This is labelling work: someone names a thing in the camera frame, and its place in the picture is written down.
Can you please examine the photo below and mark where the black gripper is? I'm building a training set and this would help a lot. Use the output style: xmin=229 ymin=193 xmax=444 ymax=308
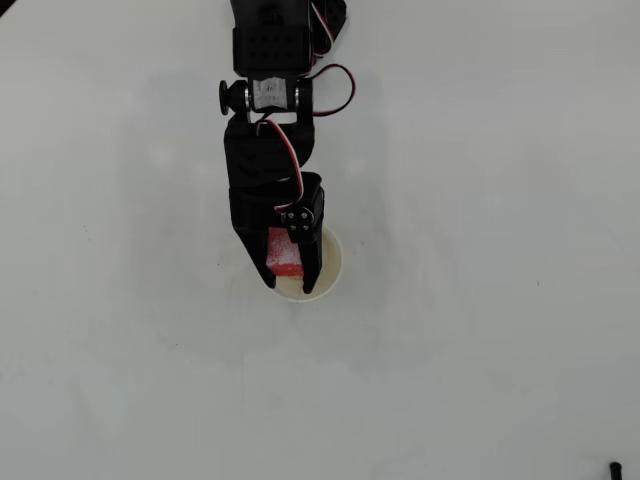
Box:
xmin=228 ymin=172 xmax=327 ymax=295

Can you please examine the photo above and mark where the red white black servo cable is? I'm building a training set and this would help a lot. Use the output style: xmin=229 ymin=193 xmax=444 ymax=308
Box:
xmin=299 ymin=63 xmax=358 ymax=118
xmin=255 ymin=118 xmax=307 ymax=214
xmin=307 ymin=0 xmax=337 ymax=65

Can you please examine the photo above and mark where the beige paper cup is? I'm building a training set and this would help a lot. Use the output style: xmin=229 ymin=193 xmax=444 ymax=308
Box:
xmin=267 ymin=227 xmax=345 ymax=304

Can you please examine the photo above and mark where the red sugar-coated cube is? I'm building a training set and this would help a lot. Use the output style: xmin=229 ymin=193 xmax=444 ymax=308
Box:
xmin=264 ymin=227 xmax=306 ymax=278

